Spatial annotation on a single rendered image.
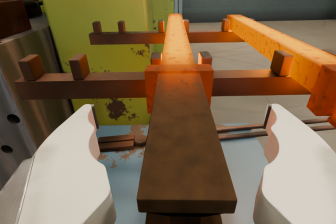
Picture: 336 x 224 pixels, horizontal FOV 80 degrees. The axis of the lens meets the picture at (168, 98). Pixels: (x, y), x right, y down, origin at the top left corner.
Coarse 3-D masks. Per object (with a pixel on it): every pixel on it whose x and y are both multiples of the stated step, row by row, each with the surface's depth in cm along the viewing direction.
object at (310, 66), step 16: (240, 16) 38; (240, 32) 33; (256, 32) 27; (272, 32) 26; (256, 48) 27; (272, 48) 22; (288, 48) 19; (304, 48) 19; (304, 64) 17; (320, 64) 15; (304, 80) 17; (320, 80) 14; (320, 96) 14; (320, 112) 14
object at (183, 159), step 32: (160, 64) 14; (192, 64) 14; (160, 96) 11; (192, 96) 11; (160, 128) 8; (192, 128) 8; (160, 160) 7; (192, 160) 7; (224, 160) 7; (160, 192) 6; (192, 192) 6; (224, 192) 6
